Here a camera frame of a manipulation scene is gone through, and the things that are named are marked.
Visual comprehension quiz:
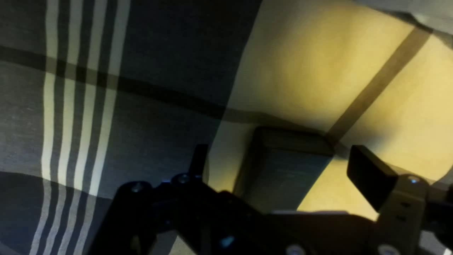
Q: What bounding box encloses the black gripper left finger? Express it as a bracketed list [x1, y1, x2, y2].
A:
[187, 143, 211, 184]

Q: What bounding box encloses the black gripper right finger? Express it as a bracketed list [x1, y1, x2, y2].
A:
[346, 144, 400, 212]

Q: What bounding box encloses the plaid bed comforter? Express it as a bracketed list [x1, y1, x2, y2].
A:
[0, 0, 453, 255]

